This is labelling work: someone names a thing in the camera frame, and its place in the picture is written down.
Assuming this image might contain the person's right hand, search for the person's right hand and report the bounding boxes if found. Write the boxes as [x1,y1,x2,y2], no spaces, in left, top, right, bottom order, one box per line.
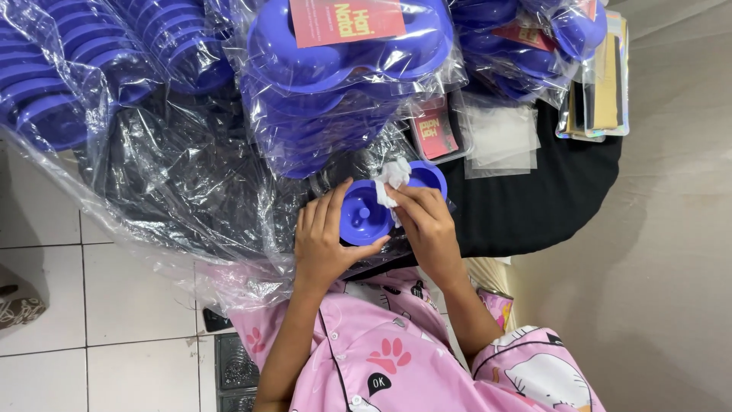
[384,183,467,287]

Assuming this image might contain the person's left hand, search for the person's left hand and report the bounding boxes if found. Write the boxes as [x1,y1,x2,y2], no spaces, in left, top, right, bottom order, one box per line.
[293,178,392,287]

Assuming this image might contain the white tissue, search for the white tissue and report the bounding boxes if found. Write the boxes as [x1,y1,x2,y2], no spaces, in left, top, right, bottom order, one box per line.
[374,157,413,228]

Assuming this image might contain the blue plastic double bowl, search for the blue plastic double bowl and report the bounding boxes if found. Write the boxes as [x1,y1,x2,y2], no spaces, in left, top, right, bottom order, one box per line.
[340,160,448,247]

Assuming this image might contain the clear box of red cards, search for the clear box of red cards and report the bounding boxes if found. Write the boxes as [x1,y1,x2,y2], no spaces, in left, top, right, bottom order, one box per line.
[408,98,469,164]

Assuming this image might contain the pile of clear plastic sleeves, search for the pile of clear plastic sleeves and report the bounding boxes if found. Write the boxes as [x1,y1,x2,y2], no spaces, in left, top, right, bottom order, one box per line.
[462,105,542,179]

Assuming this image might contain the black cloth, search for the black cloth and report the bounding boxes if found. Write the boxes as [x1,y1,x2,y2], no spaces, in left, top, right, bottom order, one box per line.
[366,98,623,275]

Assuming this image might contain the pink tin can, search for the pink tin can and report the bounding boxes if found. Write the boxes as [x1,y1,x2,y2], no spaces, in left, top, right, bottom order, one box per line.
[477,286,515,334]

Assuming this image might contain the tall stack of wrapped blue bowls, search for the tall stack of wrapped blue bowls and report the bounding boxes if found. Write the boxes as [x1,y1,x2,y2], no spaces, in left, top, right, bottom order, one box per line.
[240,0,467,180]

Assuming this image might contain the pink printed pajamas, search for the pink printed pajamas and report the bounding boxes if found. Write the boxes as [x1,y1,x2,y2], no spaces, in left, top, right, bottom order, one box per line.
[229,268,607,412]

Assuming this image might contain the large red printed card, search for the large red printed card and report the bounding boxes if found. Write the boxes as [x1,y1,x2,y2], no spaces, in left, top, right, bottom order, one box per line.
[289,0,407,49]

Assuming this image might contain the low heap of wrapped blue bowls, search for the low heap of wrapped blue bowls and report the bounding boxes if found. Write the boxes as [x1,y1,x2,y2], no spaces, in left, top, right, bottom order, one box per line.
[451,0,608,109]

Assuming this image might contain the small red printed card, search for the small red printed card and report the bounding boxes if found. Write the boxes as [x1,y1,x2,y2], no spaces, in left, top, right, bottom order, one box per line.
[492,22,557,53]

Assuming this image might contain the black phone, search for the black phone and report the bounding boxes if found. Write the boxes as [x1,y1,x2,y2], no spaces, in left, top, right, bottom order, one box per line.
[202,306,234,334]

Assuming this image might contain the holographic zip pouches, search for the holographic zip pouches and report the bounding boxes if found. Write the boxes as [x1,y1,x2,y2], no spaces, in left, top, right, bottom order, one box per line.
[555,10,630,143]

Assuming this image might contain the large clear plastic bag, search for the large clear plastic bag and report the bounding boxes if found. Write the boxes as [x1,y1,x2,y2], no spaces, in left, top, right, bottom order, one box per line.
[0,0,418,312]

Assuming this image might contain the metal floor grate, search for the metal floor grate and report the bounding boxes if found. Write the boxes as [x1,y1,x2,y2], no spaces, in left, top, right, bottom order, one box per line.
[214,333,262,412]

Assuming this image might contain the rows of unwrapped blue bowls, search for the rows of unwrapped blue bowls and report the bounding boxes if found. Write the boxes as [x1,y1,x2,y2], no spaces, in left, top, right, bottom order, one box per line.
[0,0,236,153]

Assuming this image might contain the brown patterned slipper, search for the brown patterned slipper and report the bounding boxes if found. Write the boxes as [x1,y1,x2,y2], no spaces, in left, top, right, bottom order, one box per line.
[0,283,47,331]

